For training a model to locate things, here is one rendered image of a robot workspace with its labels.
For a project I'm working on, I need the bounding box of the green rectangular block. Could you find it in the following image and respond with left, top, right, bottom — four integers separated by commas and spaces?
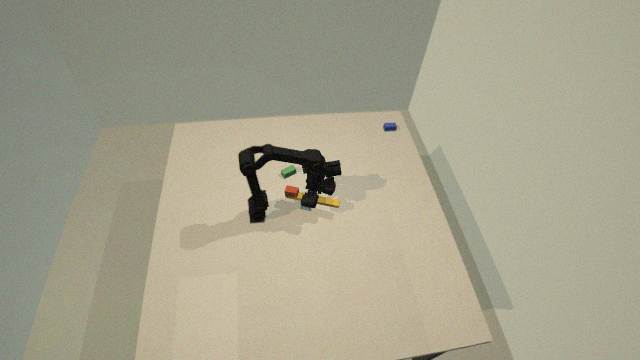
281, 165, 296, 179

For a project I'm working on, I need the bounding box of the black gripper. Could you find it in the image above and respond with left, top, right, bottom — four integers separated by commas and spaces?
301, 173, 325, 208

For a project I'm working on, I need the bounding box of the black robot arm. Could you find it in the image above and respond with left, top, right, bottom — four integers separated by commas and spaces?
238, 144, 342, 224

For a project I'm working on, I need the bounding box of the yellow bar with red block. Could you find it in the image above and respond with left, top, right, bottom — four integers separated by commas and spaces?
284, 185, 340, 208

